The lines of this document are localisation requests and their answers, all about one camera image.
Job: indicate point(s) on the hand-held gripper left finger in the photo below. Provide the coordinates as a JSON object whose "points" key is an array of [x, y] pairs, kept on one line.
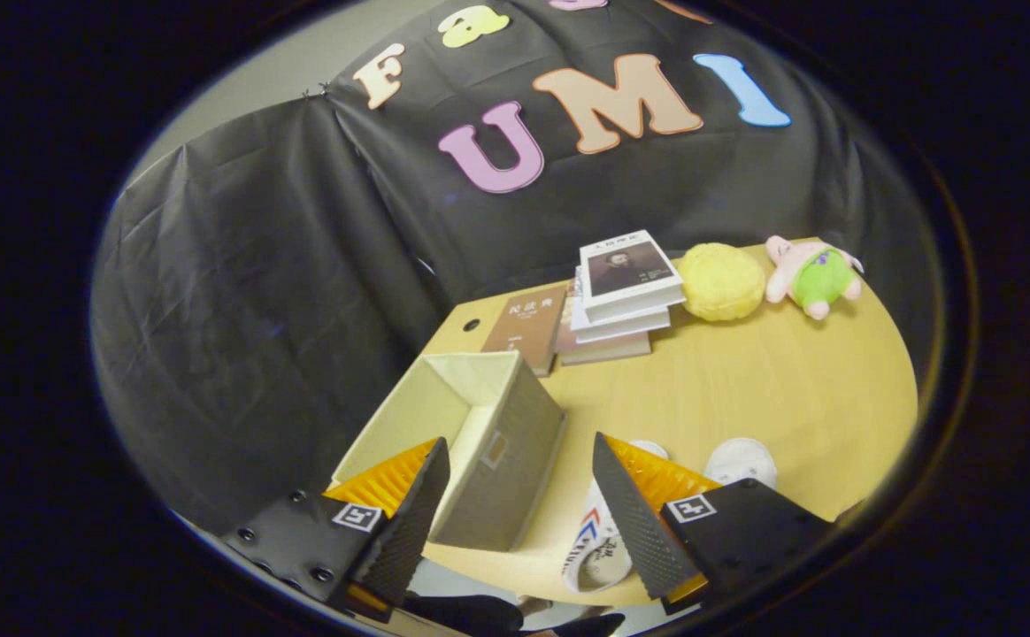
{"points": [[413, 522]]}

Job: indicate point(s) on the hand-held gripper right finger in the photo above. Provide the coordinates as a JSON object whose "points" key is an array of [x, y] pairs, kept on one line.
{"points": [[630, 522]]}

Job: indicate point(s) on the white striped canvas shoe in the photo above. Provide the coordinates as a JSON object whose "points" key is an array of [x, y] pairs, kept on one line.
{"points": [[599, 553], [741, 460]]}

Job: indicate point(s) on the grey fabric storage box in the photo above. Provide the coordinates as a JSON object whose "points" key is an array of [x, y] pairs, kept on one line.
{"points": [[506, 469]]}

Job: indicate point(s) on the dark clothing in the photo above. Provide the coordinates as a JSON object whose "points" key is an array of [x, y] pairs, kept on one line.
{"points": [[466, 615]]}

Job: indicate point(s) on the pale pink cover book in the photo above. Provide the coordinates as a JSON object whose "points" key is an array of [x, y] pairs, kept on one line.
{"points": [[603, 349]]}

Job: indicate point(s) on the white paperback book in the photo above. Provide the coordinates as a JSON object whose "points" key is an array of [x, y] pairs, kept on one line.
{"points": [[621, 327]]}

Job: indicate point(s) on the brown cover book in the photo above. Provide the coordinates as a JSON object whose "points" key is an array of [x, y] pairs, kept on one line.
{"points": [[524, 327]]}

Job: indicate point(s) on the white portrait cover book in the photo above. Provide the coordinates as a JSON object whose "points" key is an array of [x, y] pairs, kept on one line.
{"points": [[630, 270]]}

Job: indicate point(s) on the yellow plush bun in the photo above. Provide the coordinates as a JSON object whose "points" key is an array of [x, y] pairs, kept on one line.
{"points": [[720, 281]]}

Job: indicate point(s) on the pink and green plush toy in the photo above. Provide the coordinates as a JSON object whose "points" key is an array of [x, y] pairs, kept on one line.
{"points": [[820, 279]]}

